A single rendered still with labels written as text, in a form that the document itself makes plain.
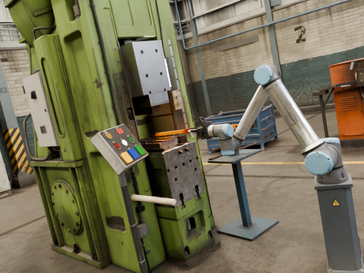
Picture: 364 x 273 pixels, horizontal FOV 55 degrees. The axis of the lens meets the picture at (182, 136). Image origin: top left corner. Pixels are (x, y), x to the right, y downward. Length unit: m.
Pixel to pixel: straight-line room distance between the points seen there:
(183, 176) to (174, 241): 0.54
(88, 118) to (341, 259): 2.10
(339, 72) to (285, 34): 4.88
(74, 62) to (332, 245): 2.29
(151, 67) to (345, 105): 3.69
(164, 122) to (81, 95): 0.75
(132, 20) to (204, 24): 9.20
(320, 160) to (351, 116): 3.68
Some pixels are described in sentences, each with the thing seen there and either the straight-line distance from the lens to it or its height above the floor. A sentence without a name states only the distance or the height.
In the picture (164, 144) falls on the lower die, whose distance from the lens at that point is 2.74.
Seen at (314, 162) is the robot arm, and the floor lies 0.79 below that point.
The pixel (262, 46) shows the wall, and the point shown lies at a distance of 10.75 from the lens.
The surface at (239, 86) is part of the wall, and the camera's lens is 11.25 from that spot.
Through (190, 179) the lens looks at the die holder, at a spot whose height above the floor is 0.62.
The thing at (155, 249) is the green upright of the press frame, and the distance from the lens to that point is 2.95.
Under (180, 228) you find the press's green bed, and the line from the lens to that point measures 2.84.
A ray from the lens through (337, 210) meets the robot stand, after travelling 2.41.
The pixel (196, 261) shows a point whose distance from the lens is 2.94.
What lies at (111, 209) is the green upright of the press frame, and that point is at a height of 0.49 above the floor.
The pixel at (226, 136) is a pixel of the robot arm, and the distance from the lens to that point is 2.37.
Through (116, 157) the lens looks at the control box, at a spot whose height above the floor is 1.03.
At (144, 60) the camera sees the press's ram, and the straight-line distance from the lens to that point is 2.72.
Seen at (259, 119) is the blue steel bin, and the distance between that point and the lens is 6.31.
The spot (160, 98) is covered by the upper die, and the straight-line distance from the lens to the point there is 2.76.
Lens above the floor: 1.36
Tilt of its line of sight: 8 degrees down
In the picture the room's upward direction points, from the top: 12 degrees counter-clockwise
